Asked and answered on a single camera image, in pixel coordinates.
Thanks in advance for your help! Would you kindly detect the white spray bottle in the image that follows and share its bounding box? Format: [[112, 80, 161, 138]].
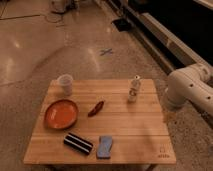
[[128, 75, 141, 102]]

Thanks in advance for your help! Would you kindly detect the clear plastic cup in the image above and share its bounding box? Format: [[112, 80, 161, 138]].
[[57, 74, 73, 95]]

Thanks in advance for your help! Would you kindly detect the orange plate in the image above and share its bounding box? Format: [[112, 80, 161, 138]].
[[44, 99, 79, 130]]

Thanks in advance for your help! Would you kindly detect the black white striped box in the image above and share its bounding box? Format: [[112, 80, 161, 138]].
[[63, 133, 93, 155]]

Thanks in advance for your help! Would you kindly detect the red chili pepper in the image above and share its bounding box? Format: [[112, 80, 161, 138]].
[[88, 101, 104, 117]]

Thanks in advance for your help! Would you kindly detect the wooden table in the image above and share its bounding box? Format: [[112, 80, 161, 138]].
[[24, 79, 176, 164]]

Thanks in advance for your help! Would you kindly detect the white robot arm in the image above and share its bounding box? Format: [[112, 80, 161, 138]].
[[162, 63, 213, 117]]

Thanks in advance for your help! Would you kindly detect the blue sponge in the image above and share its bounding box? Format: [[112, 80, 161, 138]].
[[96, 136, 113, 159]]

